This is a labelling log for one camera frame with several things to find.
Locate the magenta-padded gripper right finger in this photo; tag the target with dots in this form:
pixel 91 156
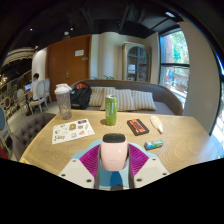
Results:
pixel 138 160

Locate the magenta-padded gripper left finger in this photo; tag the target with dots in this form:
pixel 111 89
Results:
pixel 90 161

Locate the pink computer mouse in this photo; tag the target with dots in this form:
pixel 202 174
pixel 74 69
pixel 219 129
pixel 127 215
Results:
pixel 114 151

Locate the small teal pack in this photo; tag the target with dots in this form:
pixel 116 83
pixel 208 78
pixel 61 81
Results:
pixel 154 144

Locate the black red flat case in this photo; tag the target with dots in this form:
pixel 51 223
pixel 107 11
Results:
pixel 138 127

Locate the white sticker sheet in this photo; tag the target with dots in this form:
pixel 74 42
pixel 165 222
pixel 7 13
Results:
pixel 73 130

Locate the green drink can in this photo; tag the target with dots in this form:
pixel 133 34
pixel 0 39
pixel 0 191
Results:
pixel 111 111

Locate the large striped cushion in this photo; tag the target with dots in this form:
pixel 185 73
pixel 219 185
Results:
pixel 126 99

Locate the clear shaker bottle white lid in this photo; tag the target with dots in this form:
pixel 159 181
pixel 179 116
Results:
pixel 64 103

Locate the small striped cushion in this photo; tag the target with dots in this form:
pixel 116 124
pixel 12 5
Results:
pixel 96 96

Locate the black backpack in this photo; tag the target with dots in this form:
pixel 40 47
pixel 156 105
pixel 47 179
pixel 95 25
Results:
pixel 80 96

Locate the brown curved sofa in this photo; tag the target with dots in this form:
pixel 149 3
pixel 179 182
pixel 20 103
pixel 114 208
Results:
pixel 166 100

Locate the grey tufted armchair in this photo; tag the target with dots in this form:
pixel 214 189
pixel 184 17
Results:
pixel 30 131

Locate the white chairs group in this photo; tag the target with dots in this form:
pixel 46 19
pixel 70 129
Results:
pixel 41 95

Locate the person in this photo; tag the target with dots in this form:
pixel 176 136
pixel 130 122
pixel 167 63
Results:
pixel 35 87

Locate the black-framed window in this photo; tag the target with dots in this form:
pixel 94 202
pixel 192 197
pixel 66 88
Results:
pixel 175 66
pixel 220 116

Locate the glass door cabinet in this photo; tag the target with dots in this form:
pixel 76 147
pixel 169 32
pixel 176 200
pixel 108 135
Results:
pixel 137 63

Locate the laptop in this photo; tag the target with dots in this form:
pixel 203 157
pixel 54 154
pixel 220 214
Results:
pixel 27 87

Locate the wooden door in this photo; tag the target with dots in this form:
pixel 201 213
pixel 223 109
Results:
pixel 66 63

